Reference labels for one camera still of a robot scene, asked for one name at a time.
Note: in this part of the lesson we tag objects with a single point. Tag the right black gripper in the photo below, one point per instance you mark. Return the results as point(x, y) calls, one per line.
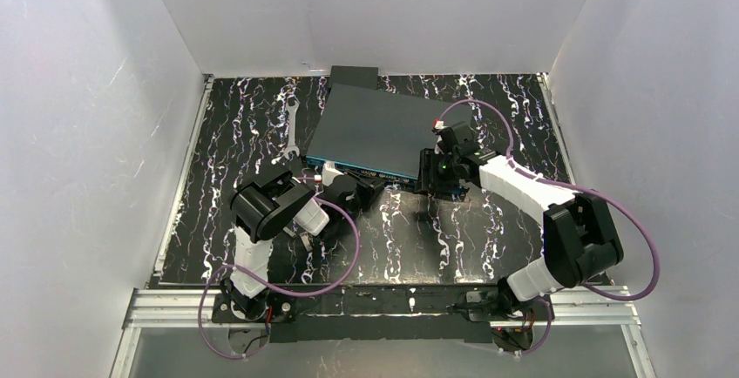
point(431, 172)

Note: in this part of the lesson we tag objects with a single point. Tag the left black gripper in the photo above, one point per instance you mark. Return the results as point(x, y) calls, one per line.
point(362, 188)

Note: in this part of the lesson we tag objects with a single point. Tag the large dark network switch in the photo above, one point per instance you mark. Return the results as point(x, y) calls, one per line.
point(377, 133)

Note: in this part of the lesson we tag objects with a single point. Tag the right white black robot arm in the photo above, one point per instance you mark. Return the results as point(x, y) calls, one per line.
point(580, 240)

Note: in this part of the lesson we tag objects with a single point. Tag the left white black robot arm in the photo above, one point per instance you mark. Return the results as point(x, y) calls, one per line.
point(267, 203)

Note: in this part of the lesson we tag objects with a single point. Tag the silver open-end wrench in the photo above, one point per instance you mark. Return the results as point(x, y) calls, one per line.
point(291, 148)

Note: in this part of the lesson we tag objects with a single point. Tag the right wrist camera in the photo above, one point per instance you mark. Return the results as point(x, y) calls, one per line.
point(449, 136)

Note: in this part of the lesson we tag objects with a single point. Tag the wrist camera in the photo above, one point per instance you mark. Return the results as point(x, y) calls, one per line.
point(328, 173)
point(449, 136)

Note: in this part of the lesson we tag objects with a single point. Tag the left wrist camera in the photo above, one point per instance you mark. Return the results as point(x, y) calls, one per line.
point(328, 173)

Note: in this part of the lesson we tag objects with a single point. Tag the small black switch box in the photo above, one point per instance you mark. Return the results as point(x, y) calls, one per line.
point(358, 76)

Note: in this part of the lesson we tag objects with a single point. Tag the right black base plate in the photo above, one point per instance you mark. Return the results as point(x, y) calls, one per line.
point(489, 304)

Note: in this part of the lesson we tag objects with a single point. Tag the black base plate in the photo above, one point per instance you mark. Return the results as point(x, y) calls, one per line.
point(489, 304)
point(230, 306)

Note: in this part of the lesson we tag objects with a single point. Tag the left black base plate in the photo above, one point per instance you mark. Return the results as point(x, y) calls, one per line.
point(230, 306)

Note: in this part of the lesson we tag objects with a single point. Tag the aluminium front rail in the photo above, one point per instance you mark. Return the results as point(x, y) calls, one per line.
point(190, 307)

